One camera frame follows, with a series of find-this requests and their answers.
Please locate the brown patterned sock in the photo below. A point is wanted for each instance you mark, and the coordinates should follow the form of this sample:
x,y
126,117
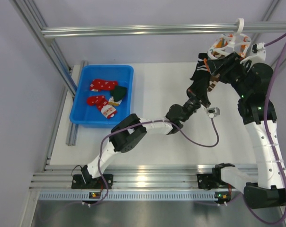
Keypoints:
x,y
212,84

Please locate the red santa sock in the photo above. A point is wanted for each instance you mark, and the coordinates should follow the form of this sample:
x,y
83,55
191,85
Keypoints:
x,y
101,103

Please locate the horizontal aluminium rail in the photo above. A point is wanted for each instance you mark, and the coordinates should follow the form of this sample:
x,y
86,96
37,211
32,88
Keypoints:
x,y
189,29

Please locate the white round clip hanger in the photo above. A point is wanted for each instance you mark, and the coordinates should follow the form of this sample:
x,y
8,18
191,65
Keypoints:
x,y
229,43

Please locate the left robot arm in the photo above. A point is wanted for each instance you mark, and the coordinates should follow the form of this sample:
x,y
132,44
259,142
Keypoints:
x,y
129,132

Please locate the short aluminium profile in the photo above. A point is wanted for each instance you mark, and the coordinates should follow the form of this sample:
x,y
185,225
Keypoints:
x,y
76,114

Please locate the red snowflake sock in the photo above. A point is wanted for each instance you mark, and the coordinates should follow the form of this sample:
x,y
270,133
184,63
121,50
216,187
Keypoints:
x,y
100,84

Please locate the green tree sock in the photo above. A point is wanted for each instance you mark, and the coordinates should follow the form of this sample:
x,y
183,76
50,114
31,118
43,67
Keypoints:
x,y
118,93

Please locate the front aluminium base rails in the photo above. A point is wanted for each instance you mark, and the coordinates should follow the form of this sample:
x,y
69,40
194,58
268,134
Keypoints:
x,y
126,178

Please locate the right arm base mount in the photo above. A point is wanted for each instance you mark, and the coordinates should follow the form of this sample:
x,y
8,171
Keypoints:
x,y
209,181

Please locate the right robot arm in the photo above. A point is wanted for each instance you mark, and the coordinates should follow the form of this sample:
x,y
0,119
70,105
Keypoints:
x,y
251,81

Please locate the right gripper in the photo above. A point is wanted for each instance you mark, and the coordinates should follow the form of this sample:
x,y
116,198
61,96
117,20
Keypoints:
x,y
226,65

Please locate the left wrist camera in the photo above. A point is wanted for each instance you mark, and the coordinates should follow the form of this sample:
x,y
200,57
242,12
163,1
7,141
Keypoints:
x,y
213,112

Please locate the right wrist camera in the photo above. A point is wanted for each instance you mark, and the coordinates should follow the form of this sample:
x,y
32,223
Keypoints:
x,y
257,54

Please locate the orange clothes peg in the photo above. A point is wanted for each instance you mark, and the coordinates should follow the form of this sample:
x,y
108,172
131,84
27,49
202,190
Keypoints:
x,y
206,65

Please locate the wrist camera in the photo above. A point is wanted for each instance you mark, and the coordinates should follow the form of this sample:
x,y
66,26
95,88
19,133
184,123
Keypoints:
x,y
257,54
213,112

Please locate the black striped sock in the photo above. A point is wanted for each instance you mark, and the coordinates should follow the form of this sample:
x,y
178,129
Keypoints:
x,y
201,75

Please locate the slotted cable duct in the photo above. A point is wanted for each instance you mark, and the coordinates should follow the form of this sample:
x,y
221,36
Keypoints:
x,y
135,196

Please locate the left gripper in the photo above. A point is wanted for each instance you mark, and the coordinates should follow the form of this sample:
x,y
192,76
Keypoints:
x,y
199,90

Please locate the blue plastic bin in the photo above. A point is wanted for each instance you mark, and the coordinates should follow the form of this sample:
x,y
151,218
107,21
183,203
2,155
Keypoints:
x,y
123,74

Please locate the aluminium frame post left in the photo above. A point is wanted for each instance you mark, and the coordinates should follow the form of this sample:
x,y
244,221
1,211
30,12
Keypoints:
x,y
35,22

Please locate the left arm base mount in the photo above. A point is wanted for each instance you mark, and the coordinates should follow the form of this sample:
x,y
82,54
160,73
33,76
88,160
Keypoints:
x,y
97,183

